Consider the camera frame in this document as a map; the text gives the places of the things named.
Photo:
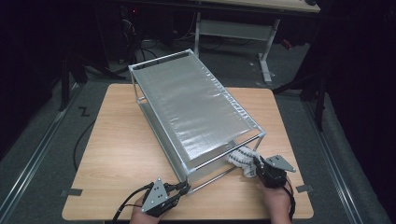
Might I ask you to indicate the grey tape piece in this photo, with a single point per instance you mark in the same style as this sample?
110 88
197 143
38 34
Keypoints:
71 192
304 188

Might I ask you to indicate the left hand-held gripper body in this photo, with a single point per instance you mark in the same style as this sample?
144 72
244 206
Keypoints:
155 196

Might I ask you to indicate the small red object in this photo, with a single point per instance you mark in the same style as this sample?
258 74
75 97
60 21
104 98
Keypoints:
286 44

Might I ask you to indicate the black metal stand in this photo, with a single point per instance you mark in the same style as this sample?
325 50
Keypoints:
319 109
64 87

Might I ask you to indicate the grey two-tier metal rack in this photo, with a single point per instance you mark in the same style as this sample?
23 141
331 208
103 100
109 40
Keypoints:
193 109

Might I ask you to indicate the metal floor rail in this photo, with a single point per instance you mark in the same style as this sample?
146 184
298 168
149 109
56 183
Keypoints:
334 168
31 165

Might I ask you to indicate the desk with white legs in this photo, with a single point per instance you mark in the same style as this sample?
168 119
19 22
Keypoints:
236 30

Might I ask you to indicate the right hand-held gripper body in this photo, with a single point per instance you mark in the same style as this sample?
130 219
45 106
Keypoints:
275 171

